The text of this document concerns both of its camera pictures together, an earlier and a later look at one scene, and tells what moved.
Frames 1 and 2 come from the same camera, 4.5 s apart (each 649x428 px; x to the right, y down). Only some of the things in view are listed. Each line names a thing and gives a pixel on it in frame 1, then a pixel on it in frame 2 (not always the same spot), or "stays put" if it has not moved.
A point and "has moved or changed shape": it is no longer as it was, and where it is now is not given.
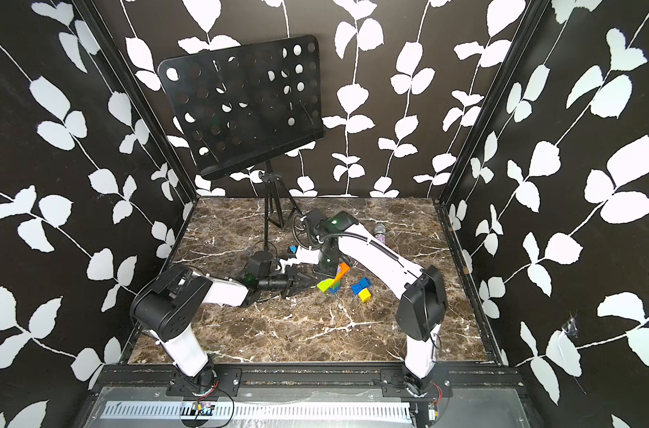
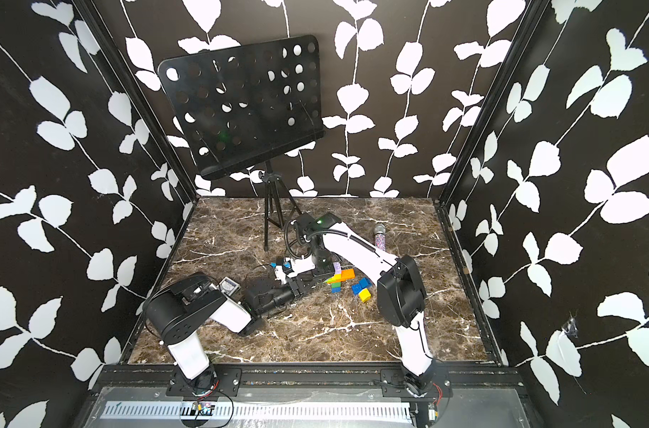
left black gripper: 299,283 -> 298,292
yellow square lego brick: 365,295 stays put
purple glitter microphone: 380,232 stays put
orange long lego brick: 344,268 has moved or changed shape
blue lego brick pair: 364,283 stays put
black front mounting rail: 229,380 stays put
